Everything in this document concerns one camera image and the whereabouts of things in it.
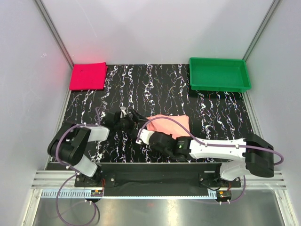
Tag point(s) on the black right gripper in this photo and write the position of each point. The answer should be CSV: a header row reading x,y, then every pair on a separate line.
x,y
170,135

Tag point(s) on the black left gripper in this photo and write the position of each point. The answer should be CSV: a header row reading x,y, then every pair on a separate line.
x,y
133,122

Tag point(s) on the peach t shirt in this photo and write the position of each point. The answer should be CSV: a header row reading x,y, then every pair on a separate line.
x,y
169,127

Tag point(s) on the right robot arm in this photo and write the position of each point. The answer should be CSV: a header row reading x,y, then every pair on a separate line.
x,y
245,156

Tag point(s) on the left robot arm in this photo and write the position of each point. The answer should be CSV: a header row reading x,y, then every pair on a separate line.
x,y
69,144

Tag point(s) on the folded magenta t shirt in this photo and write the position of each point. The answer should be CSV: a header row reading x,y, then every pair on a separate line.
x,y
88,76

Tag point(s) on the right controller board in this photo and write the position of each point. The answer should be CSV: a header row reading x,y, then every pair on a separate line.
x,y
224,196

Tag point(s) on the controller board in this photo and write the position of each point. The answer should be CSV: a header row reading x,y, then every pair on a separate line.
x,y
224,196
97,193

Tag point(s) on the green plastic tray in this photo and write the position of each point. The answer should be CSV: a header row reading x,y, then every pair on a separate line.
x,y
215,74

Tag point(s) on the left controller board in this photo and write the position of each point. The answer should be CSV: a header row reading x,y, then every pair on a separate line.
x,y
97,193

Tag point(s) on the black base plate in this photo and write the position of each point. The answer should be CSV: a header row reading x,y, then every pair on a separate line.
x,y
163,178

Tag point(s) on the white slotted cable duct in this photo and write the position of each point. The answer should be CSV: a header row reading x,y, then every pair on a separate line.
x,y
85,193

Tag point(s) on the aluminium front rail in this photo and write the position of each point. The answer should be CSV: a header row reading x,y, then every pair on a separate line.
x,y
53,179

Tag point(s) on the left aluminium corner post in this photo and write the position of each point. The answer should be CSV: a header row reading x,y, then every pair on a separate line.
x,y
51,26

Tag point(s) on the aluminium corner post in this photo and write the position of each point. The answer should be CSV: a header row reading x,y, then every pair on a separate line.
x,y
263,25
51,26

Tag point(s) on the right aluminium corner post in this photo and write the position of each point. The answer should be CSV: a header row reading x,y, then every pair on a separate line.
x,y
263,25

